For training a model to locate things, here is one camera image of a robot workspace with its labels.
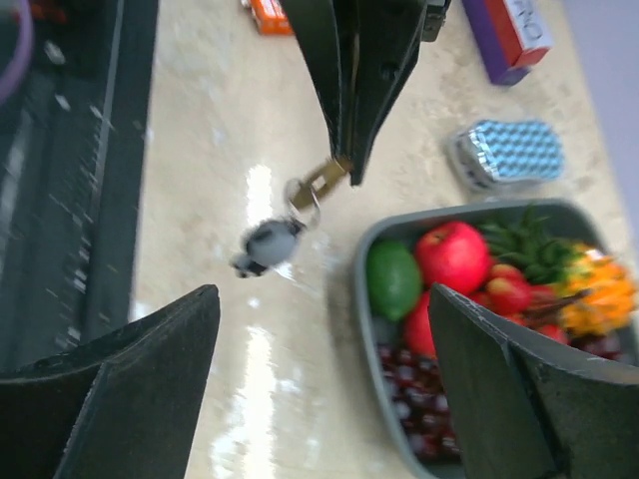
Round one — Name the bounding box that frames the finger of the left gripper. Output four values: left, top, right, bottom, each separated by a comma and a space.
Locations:
348, 1, 426, 186
281, 0, 359, 160

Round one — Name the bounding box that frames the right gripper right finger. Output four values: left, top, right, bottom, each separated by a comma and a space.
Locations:
429, 284, 638, 478

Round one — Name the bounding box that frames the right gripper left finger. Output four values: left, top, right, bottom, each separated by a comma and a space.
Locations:
1, 284, 221, 478

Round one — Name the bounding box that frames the small brass padlock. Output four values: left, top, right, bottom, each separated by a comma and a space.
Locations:
285, 157, 351, 212

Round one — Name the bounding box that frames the orange razor package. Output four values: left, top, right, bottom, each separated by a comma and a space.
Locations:
241, 0, 294, 36

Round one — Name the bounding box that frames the strawberry pile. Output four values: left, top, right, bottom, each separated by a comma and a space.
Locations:
469, 263, 569, 344

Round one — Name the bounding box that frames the purple grape bunch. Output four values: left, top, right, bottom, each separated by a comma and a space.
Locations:
376, 333, 625, 463

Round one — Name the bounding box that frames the purple white toothpaste box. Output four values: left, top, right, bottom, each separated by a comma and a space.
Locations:
462, 0, 553, 87

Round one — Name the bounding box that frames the orange pineapple toy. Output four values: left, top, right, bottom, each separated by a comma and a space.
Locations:
479, 206, 636, 336

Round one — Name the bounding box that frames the left red apple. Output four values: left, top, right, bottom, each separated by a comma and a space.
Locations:
413, 221, 490, 294

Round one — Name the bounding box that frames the green lime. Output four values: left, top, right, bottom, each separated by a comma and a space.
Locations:
365, 239, 423, 321

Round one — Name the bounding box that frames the grey fruit tray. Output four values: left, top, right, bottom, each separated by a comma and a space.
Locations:
352, 199, 638, 478

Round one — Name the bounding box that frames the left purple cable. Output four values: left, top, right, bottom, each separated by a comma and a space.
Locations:
0, 0, 36, 104

